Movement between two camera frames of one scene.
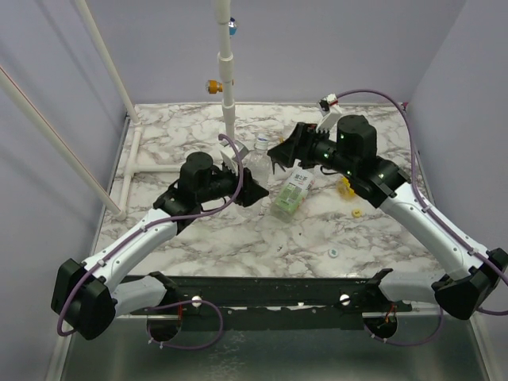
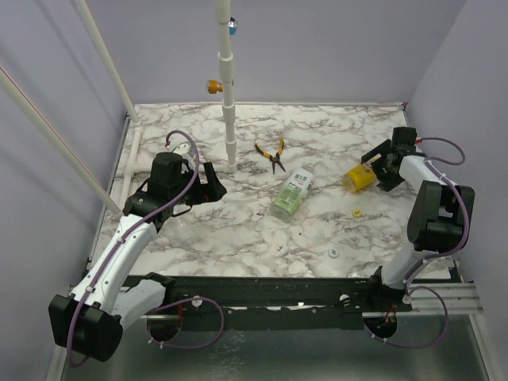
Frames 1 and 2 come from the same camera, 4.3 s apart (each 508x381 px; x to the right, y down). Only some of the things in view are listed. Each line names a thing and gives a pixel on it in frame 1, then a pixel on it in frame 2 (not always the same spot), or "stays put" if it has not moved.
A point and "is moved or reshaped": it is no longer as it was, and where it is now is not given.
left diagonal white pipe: (60, 145) stays put
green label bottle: (293, 195) stays put
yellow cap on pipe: (213, 86) stays put
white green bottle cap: (332, 252) stays put
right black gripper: (299, 140) -> (384, 167)
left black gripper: (253, 190) -> (213, 190)
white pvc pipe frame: (226, 59) stays put
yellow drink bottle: (344, 190) is moved or reshaped
